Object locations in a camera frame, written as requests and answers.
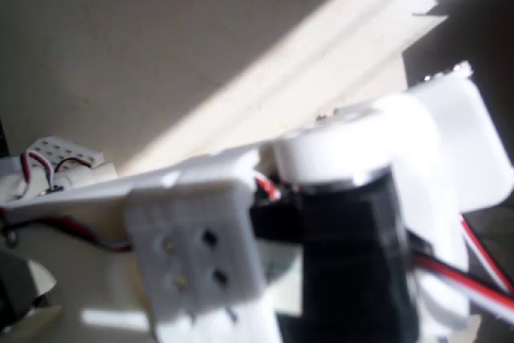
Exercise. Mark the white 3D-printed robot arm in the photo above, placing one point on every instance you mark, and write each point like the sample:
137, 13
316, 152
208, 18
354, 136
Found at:
192, 230

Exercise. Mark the white perforated base plate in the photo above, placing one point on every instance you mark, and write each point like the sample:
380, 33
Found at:
60, 150

